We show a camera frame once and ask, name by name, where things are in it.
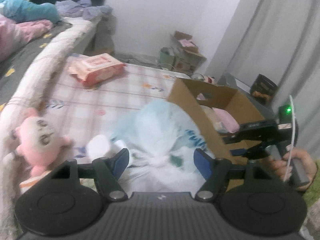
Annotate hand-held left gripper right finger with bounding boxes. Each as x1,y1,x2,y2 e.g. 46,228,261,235
194,148,287,202

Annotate white yogurt cup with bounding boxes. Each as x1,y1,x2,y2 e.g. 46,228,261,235
86,134,112,162

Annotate person's right hand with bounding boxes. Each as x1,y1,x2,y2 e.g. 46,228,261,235
267,148,317,193

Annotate purple clothes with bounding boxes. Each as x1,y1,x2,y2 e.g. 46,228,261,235
55,0,113,20

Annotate large cardboard box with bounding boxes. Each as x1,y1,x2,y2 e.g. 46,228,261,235
167,78,265,160

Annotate pink grey quilt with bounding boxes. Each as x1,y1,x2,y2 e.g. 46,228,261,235
0,14,54,63

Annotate pink plaid bedsheet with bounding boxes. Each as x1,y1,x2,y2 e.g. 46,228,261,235
37,52,190,160

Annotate white plastic bag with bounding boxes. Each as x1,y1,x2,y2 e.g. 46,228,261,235
107,99,218,193

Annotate orange striped towel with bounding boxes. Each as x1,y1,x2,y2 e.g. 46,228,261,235
19,170,50,193

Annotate pink folded cloth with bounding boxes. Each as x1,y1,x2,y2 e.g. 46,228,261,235
212,107,240,133

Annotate white strap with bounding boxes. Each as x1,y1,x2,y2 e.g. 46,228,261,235
284,95,299,182

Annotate green container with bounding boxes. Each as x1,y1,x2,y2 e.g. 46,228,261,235
160,47,175,68

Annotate small open cardboard box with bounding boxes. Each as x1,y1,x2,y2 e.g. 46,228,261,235
170,31,207,73

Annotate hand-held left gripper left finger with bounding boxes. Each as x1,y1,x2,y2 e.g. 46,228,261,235
51,148,130,202

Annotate dark box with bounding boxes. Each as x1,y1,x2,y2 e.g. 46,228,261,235
250,74,278,105

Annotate teal striped pillow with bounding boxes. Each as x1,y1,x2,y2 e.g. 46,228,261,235
0,0,62,23

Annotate pink plush toy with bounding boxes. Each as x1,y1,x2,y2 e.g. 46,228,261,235
12,107,74,178

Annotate grey curtain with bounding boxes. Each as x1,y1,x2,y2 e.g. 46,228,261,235
205,0,320,110

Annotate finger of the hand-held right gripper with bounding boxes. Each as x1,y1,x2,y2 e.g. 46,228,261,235
230,142,274,159
223,134,265,144

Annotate red wet wipes pack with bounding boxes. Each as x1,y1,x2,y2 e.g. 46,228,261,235
67,53,125,87

